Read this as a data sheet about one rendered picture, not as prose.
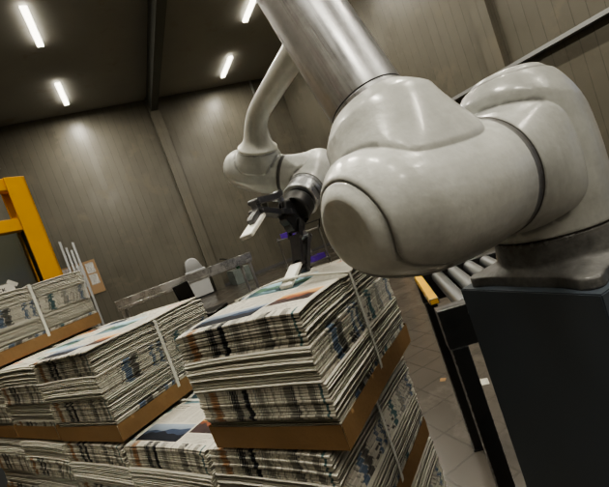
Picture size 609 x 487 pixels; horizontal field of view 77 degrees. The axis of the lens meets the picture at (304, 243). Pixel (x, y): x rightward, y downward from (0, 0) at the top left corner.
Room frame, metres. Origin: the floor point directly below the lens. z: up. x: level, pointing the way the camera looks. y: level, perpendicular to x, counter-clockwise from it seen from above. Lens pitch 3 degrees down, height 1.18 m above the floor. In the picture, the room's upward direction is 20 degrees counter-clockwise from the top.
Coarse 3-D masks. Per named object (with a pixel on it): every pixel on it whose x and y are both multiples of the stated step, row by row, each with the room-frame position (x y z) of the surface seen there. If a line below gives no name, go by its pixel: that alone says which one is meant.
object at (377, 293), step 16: (304, 272) 0.90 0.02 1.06; (352, 272) 0.74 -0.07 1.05; (272, 288) 0.85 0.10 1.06; (368, 288) 0.77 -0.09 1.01; (384, 288) 0.83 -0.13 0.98; (368, 304) 0.75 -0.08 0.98; (384, 304) 0.81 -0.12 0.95; (384, 320) 0.78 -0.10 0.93; (400, 320) 0.85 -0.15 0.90; (384, 336) 0.75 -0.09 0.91; (384, 352) 0.75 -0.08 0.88
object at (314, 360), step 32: (320, 288) 0.64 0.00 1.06; (224, 320) 0.67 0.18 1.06; (256, 320) 0.59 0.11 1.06; (288, 320) 0.57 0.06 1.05; (320, 320) 0.60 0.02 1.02; (352, 320) 0.68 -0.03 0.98; (192, 352) 0.68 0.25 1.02; (224, 352) 0.65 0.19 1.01; (256, 352) 0.61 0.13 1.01; (288, 352) 0.57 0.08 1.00; (320, 352) 0.57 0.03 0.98; (352, 352) 0.63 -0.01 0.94; (192, 384) 0.69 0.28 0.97; (224, 384) 0.65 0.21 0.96; (256, 384) 0.62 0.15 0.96; (288, 384) 0.58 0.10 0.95; (320, 384) 0.55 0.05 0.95; (352, 384) 0.61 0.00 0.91; (224, 416) 0.67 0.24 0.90; (256, 416) 0.63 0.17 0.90; (288, 416) 0.59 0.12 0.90; (320, 416) 0.56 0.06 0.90
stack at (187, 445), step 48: (144, 432) 0.91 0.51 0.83; (192, 432) 0.82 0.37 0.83; (384, 432) 0.73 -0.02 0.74; (48, 480) 1.15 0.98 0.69; (96, 480) 0.97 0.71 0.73; (144, 480) 0.85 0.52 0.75; (192, 480) 0.75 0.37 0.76; (240, 480) 0.69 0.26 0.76; (288, 480) 0.63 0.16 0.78; (336, 480) 0.58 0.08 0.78; (384, 480) 0.66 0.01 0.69; (432, 480) 0.83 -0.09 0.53
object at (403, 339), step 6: (402, 330) 0.84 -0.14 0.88; (402, 336) 0.83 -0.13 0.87; (408, 336) 0.86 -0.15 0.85; (396, 342) 0.79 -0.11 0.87; (402, 342) 0.82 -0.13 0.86; (408, 342) 0.85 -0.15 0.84; (390, 348) 0.76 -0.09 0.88; (396, 348) 0.79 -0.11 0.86; (402, 348) 0.81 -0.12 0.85; (390, 354) 0.75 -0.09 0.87; (396, 354) 0.78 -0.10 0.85; (402, 354) 0.81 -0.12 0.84; (390, 360) 0.75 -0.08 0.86; (396, 360) 0.77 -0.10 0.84; (390, 366) 0.74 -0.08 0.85
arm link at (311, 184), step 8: (296, 176) 0.92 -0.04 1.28; (304, 176) 0.91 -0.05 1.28; (312, 176) 0.92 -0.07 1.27; (288, 184) 0.91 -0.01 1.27; (296, 184) 0.89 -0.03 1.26; (304, 184) 0.89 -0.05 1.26; (312, 184) 0.90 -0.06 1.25; (320, 184) 0.92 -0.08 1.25; (312, 192) 0.88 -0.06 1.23; (320, 192) 0.91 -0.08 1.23
